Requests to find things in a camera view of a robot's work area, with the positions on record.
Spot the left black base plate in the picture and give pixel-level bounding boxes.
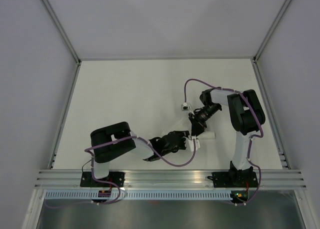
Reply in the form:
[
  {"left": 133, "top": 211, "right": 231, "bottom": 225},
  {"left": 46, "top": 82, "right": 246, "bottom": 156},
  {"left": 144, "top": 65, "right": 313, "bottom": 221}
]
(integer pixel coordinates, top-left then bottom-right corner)
[{"left": 80, "top": 171, "right": 125, "bottom": 188}]

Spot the right aluminium frame post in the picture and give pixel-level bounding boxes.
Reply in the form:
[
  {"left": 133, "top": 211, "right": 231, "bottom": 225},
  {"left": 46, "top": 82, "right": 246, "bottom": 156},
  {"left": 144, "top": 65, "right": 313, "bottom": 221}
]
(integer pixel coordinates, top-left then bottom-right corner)
[{"left": 252, "top": 0, "right": 293, "bottom": 62}]

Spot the white slotted cable duct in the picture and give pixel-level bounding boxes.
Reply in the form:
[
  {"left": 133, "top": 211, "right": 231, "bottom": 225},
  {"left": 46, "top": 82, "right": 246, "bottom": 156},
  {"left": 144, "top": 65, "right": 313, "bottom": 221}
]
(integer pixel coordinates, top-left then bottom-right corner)
[{"left": 45, "top": 189, "right": 232, "bottom": 201}]

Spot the purple cable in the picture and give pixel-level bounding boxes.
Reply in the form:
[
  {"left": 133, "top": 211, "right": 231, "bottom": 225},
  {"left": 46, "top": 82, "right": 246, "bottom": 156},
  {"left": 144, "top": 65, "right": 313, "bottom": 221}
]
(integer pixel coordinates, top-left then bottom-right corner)
[
  {"left": 43, "top": 135, "right": 197, "bottom": 210},
  {"left": 183, "top": 78, "right": 265, "bottom": 139}
]

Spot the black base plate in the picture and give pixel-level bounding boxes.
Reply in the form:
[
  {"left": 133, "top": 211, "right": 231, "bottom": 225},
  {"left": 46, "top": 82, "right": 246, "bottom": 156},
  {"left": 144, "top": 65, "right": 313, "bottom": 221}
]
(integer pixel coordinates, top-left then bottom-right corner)
[
  {"left": 206, "top": 169, "right": 258, "bottom": 188},
  {"left": 80, "top": 171, "right": 125, "bottom": 188}
]

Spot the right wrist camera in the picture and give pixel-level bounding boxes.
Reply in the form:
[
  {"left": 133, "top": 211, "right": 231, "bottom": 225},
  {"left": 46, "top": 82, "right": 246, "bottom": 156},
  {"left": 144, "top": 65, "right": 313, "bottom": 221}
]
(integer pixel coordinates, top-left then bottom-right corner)
[{"left": 181, "top": 102, "right": 194, "bottom": 114}]

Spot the white cloth napkin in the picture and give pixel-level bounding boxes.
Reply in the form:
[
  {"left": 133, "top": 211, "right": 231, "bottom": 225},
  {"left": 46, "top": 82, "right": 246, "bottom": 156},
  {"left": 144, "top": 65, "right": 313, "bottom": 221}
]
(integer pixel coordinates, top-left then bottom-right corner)
[{"left": 159, "top": 123, "right": 216, "bottom": 140}]

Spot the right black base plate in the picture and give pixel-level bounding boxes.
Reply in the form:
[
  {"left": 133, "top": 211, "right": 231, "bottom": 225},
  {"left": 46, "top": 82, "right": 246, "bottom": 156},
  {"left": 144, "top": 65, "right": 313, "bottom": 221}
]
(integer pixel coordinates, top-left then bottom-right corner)
[{"left": 206, "top": 169, "right": 258, "bottom": 188}]

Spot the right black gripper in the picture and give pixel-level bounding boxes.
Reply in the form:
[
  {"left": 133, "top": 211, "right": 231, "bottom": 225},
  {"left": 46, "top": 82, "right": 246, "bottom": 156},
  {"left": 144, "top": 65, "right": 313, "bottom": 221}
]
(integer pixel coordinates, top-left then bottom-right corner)
[{"left": 188, "top": 103, "right": 221, "bottom": 138}]

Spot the left aluminium frame post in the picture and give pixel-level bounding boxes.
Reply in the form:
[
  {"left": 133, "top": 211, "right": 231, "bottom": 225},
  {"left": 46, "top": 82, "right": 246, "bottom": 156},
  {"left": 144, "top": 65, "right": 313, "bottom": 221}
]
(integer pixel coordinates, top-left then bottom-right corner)
[{"left": 34, "top": 0, "right": 81, "bottom": 65}]

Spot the aluminium mounting rail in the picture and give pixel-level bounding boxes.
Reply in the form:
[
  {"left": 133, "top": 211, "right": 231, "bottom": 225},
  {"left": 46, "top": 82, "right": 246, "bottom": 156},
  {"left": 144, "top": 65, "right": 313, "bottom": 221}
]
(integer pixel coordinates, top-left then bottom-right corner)
[{"left": 34, "top": 169, "right": 307, "bottom": 191}]

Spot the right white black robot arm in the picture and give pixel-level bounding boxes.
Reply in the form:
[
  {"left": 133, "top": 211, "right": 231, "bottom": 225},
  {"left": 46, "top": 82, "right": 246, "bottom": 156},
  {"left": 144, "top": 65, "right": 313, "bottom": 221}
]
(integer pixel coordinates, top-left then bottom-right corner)
[{"left": 188, "top": 89, "right": 266, "bottom": 187}]

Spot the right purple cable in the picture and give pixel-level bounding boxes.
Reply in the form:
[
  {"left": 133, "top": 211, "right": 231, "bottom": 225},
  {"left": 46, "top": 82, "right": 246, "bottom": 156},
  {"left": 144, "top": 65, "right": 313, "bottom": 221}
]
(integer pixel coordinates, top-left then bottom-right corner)
[{"left": 183, "top": 78, "right": 265, "bottom": 139}]

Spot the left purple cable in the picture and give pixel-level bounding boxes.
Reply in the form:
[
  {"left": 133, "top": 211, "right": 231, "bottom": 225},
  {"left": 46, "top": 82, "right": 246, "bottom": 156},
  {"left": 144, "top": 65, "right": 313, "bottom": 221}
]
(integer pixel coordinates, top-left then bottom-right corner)
[{"left": 43, "top": 135, "right": 197, "bottom": 210}]

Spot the aluminium frame post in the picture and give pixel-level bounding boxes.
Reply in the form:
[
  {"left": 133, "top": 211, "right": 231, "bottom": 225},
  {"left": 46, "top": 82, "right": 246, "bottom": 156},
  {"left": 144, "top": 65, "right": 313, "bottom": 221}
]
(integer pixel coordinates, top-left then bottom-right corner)
[
  {"left": 252, "top": 0, "right": 293, "bottom": 62},
  {"left": 34, "top": 0, "right": 81, "bottom": 65}
]

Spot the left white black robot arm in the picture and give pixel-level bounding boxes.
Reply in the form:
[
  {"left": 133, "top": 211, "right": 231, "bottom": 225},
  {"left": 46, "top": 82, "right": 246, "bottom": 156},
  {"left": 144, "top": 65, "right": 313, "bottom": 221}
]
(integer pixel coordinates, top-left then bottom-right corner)
[{"left": 85, "top": 121, "right": 197, "bottom": 187}]

